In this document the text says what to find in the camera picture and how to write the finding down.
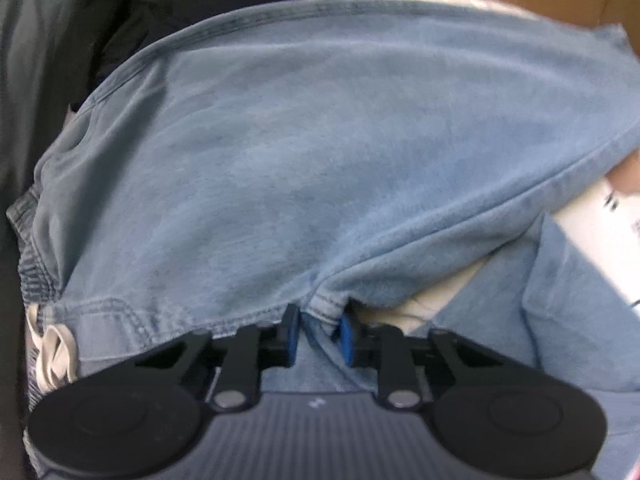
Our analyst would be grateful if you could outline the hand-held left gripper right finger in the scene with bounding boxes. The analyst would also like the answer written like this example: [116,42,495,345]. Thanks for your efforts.
[340,312,501,408]

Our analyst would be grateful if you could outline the black garment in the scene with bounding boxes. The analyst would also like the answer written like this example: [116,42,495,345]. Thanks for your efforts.
[67,0,342,113]

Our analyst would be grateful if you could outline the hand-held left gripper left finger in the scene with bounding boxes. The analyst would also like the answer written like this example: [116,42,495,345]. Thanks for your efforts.
[135,304,301,411]

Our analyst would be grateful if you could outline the cream printed bed sheet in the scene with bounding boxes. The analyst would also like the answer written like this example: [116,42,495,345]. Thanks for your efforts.
[357,157,640,338]

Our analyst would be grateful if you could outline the blue denim pants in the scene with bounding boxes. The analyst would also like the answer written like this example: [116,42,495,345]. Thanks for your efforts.
[6,0,640,480]

